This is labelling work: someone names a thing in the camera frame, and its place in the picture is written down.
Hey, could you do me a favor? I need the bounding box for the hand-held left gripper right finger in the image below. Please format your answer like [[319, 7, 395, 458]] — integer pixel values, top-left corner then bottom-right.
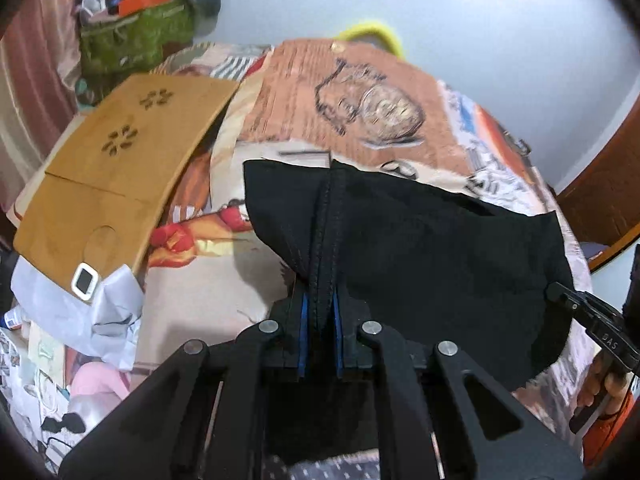
[[330, 290, 543, 476]]

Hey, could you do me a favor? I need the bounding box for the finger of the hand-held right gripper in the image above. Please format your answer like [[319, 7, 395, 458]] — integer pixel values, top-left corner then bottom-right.
[[545, 281, 626, 346]]

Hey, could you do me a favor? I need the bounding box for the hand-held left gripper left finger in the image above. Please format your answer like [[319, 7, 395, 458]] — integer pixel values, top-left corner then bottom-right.
[[125, 280, 313, 480]]

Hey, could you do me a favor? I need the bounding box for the black printed t-shirt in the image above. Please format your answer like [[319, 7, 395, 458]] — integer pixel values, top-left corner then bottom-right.
[[243, 159, 573, 456]]

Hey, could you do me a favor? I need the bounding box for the person's right hand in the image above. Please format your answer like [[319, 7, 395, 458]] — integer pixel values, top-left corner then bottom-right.
[[575, 352, 633, 418]]

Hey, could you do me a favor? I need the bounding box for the brown wooden door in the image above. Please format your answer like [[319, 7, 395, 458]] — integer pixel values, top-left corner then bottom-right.
[[555, 105, 640, 273]]

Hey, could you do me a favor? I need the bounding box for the dark dotted cloth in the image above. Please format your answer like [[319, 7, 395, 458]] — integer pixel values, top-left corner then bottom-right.
[[265, 452, 388, 480]]

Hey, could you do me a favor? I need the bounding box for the pink cloth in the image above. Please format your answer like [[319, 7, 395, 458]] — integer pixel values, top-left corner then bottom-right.
[[70, 362, 133, 411]]

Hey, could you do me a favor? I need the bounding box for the small white device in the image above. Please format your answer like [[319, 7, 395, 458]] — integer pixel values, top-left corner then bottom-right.
[[71, 262, 103, 302]]

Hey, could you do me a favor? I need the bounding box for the printed blanket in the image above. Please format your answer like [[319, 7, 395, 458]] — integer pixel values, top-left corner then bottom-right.
[[135, 40, 608, 480]]

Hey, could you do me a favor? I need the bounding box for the white plastic bag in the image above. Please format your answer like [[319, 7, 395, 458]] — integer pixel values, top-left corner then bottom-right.
[[10, 260, 146, 373]]

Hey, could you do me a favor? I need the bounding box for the bamboo lap desk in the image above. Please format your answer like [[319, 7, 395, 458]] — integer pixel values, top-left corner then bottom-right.
[[12, 74, 241, 303]]

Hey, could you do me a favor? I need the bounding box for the pile of papers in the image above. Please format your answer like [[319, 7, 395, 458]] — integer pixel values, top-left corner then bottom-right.
[[0, 327, 71, 461]]

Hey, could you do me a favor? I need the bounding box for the small white bottle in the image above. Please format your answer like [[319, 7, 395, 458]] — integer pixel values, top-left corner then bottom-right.
[[2, 307, 30, 332]]

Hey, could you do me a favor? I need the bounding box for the yellow plush item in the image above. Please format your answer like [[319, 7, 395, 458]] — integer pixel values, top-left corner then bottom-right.
[[334, 20, 405, 56]]

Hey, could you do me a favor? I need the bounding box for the green patterned bag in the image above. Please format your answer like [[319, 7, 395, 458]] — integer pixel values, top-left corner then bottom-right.
[[79, 0, 197, 81]]

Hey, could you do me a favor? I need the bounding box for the orange box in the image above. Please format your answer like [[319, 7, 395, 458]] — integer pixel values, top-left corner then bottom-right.
[[117, 0, 176, 17]]

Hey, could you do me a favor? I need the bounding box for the striped pink curtain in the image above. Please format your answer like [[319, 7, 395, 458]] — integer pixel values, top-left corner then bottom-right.
[[0, 0, 88, 216]]

